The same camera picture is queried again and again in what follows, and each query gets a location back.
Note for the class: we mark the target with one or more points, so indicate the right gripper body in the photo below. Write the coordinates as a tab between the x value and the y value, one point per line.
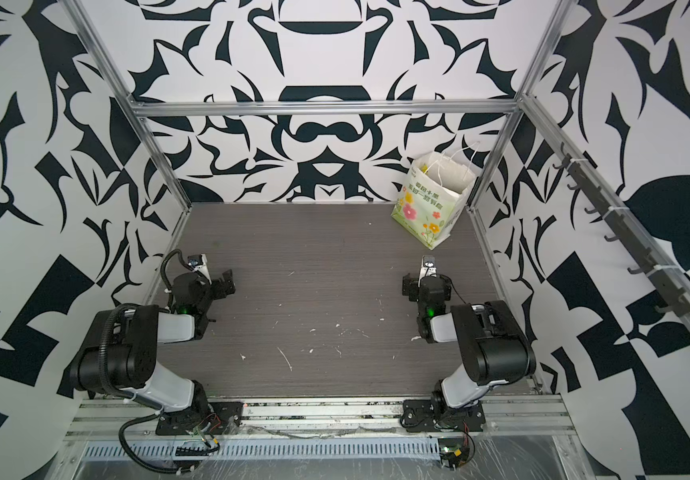
411	285

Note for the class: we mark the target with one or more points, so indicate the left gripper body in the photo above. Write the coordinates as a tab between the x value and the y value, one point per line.
221	285

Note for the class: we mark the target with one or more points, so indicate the white floral paper bag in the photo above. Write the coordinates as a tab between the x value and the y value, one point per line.
433	195

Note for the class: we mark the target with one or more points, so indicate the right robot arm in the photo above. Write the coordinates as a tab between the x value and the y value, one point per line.
494	350

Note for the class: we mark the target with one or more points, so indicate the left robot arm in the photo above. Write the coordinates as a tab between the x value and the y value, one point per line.
119	355

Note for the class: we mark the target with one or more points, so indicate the small electronics board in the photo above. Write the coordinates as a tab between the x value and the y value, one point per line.
455	453

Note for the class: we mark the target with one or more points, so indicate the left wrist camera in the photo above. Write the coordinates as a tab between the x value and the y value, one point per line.
198	264

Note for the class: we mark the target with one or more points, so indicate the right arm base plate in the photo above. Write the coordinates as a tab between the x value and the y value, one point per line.
444	415

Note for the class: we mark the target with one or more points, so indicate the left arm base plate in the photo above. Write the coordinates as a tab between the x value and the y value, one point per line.
201	417

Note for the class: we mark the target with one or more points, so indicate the white slotted cable duct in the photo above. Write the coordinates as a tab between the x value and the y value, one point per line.
296	449

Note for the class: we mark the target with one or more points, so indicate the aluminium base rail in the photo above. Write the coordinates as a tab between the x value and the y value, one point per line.
335	417

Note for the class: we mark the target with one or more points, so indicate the black wall hook rack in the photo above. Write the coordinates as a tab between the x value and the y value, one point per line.
626	230

